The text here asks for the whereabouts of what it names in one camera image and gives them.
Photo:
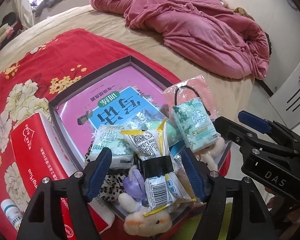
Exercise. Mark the snack packet with black band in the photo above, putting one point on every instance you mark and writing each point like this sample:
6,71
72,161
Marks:
163,187

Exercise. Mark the round wall clock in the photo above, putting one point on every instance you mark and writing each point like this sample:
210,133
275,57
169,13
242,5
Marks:
292,5

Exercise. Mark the leopard print scrunchie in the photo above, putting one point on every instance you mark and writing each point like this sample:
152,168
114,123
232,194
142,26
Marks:
112,186

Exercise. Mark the pink quilted duvet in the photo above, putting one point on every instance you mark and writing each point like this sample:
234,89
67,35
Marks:
203,31

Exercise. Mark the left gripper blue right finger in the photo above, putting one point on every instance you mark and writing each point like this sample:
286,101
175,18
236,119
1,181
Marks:
197,173

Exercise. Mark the white vitamin bottle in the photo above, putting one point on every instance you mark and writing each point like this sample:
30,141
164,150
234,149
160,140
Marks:
12,213

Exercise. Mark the red tissue box pack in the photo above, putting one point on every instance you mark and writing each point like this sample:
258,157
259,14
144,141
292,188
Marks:
39,153

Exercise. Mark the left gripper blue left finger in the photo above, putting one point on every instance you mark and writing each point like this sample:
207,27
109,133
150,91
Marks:
95,173

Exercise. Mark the white bunny plush purple bow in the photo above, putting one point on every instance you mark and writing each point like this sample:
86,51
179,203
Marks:
131,200

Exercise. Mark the beige bear plush pink bow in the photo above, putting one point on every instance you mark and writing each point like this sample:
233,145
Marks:
209,154

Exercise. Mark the beige bed sheet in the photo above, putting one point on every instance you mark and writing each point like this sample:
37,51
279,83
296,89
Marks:
230,95

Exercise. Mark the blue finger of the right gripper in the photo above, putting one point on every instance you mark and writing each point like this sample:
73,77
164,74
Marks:
231,131
254,122

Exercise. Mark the folded blankets pile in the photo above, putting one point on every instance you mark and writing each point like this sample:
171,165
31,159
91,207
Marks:
10,28

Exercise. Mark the person right hand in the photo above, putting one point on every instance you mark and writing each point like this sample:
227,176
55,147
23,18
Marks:
282,209

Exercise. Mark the red floral blanket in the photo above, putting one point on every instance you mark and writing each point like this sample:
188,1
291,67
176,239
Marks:
32,79

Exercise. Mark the green tissue pack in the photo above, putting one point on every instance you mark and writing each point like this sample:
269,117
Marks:
194,124
110,136

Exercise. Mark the white window curtain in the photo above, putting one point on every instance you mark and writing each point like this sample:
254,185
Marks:
24,12

